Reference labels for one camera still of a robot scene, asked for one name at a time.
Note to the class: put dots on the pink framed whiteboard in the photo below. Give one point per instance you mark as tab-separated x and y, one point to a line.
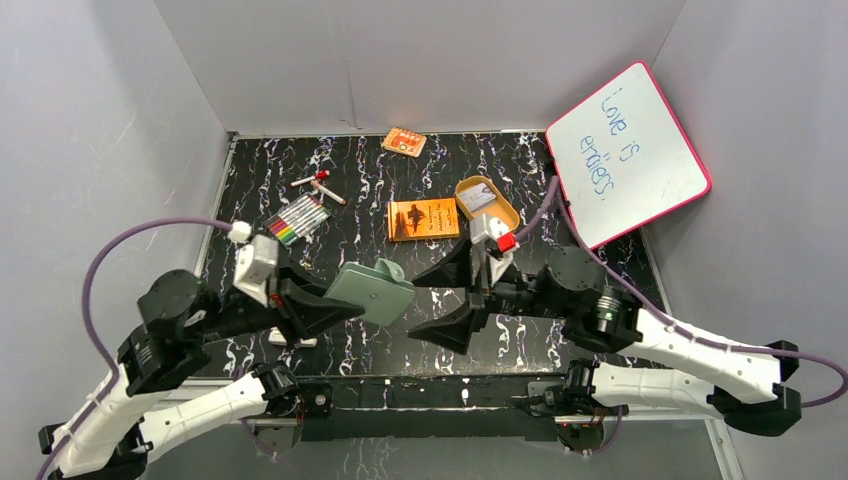
623	158

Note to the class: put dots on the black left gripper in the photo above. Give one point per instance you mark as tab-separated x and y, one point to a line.
284	302

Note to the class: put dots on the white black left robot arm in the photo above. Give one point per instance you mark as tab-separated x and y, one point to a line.
121	427

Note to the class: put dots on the tan oval tray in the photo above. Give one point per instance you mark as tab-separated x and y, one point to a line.
501	208

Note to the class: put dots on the mint green card holder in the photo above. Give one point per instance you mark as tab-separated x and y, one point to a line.
383	290

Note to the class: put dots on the clear case of markers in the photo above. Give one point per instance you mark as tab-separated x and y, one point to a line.
297	219

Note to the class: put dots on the white card in tray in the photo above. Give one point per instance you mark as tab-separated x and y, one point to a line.
477	197

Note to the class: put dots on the white marker red cap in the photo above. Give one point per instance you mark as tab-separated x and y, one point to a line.
320	175

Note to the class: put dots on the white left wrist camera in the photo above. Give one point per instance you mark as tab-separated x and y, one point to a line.
256	261

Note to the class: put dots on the white marker orange cap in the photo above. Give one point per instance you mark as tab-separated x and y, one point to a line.
327	192

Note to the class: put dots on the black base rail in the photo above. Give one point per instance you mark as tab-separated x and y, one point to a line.
430	397

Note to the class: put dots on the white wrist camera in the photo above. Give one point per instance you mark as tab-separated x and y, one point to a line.
492	249
256	261

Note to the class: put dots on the small orange card box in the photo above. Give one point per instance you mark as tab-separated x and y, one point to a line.
404	142

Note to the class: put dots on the orange Huckleberry Finn book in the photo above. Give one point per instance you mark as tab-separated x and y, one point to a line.
427	219

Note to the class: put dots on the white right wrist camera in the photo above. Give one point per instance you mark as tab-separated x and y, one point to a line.
492	249

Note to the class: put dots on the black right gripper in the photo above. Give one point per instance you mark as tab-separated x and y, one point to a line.
453	330

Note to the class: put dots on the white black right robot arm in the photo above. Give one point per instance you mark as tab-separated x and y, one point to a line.
635	358

